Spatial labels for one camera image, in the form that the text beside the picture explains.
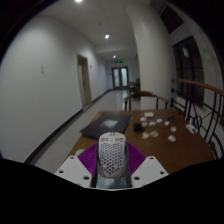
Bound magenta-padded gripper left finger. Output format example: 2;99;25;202
54;142;101;189

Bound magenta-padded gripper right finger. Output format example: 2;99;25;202
125;142;170;188

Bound white perforated computer mouse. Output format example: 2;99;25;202
97;131;128;179

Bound small black box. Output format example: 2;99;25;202
132;122;144;132

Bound black closed laptop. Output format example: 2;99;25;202
79;113;134;140

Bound wooden armchair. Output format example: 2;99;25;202
123;90;170;111

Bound open side door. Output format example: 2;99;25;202
76;54;93;108

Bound black railing with wooden handrail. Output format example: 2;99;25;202
170;77;224;161

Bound glass double door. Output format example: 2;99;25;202
111;65;130;90

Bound dark framed window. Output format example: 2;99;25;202
172;35;205;108

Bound ceiling lights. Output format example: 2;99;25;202
74;0;117;59

